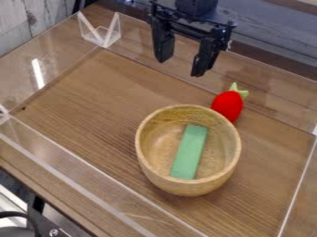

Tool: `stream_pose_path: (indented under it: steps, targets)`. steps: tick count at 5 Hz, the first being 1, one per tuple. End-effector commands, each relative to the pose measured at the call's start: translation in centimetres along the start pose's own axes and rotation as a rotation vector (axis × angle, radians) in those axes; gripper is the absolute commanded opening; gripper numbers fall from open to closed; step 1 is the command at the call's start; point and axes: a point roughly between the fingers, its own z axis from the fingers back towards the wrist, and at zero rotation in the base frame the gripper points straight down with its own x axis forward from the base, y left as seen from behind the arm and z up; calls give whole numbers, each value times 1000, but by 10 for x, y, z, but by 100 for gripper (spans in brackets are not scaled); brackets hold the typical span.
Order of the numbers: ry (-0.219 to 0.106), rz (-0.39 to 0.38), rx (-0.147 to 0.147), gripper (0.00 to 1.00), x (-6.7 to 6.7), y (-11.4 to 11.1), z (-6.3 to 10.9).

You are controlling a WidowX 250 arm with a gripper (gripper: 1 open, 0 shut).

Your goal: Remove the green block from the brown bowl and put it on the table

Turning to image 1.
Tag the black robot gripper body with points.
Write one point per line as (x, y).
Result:
(193, 16)

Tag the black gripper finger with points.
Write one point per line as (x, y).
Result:
(164, 39)
(211, 46)

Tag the brown wooden bowl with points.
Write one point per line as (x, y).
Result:
(157, 140)

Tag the green rectangular block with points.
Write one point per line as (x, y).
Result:
(189, 152)

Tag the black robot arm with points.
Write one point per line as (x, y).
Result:
(193, 19)

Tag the red toy strawberry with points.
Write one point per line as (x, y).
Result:
(228, 103)

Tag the black clamp under table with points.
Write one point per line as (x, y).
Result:
(23, 220)

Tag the clear acrylic corner bracket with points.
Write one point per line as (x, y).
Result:
(101, 35)

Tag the clear acrylic front wall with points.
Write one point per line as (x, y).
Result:
(108, 208)

